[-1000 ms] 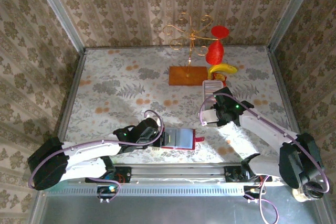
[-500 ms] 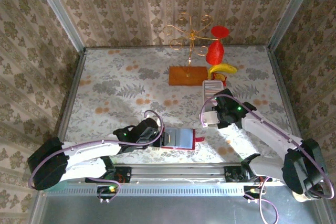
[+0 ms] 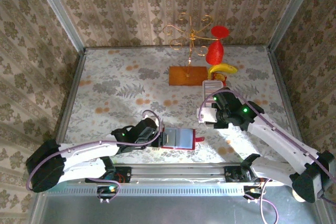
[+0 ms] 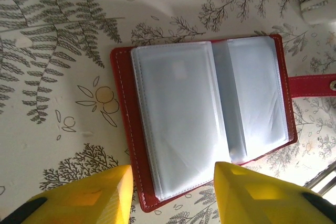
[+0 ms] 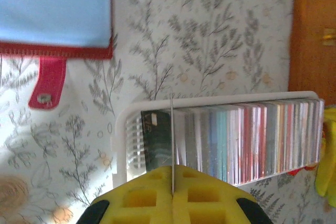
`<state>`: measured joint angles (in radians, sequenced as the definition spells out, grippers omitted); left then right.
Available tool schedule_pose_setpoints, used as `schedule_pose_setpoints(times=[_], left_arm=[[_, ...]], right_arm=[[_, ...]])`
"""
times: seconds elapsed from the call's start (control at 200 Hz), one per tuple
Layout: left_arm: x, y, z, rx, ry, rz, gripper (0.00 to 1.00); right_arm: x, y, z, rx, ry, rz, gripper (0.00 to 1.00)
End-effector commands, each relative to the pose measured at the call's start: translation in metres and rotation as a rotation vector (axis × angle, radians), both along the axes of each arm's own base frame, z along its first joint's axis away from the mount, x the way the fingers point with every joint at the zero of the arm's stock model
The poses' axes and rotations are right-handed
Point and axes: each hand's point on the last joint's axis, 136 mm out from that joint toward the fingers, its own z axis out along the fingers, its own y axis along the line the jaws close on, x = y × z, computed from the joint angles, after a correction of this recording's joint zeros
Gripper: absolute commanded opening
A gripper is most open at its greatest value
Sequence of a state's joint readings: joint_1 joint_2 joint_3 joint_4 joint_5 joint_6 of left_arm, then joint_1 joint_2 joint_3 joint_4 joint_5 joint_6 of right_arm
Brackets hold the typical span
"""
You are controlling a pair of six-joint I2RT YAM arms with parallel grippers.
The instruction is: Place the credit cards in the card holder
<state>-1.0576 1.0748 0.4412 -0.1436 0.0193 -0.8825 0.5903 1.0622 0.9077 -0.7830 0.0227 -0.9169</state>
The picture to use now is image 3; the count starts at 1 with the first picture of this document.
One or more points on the aluminium extrusion rail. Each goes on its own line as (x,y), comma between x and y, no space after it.
(178,172)

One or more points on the red plastic goblet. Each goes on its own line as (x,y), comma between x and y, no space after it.
(214,53)

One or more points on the striped rectangular tray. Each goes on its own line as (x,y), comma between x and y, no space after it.
(214,87)

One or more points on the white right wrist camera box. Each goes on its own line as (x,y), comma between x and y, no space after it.
(208,115)

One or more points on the red yellow small packet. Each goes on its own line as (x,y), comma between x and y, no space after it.
(219,77)

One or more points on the glass jar black lid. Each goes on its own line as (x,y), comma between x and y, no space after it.
(298,197)

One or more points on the floral patterned table cover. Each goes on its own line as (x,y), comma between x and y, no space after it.
(131,90)

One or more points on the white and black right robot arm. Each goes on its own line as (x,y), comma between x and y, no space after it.
(278,140)

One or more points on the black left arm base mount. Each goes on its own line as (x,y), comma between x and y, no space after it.
(126,174)

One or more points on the yellow banana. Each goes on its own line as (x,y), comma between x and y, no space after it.
(225,69)

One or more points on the aluminium frame post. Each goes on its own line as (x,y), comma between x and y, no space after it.
(57,9)
(292,9)

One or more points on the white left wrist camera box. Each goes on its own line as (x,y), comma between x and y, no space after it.
(159,125)

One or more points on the aluminium table side rail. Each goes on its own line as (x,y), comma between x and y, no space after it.
(75,77)
(279,77)

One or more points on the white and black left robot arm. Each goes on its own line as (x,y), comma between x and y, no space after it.
(86,149)

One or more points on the black controller board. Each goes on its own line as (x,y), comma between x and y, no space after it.
(253,192)
(106,192)

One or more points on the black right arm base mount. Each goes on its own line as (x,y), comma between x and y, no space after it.
(232,174)

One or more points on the red leather card holder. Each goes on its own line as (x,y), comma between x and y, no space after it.
(183,138)

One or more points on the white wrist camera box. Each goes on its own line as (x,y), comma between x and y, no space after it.
(208,115)
(159,125)

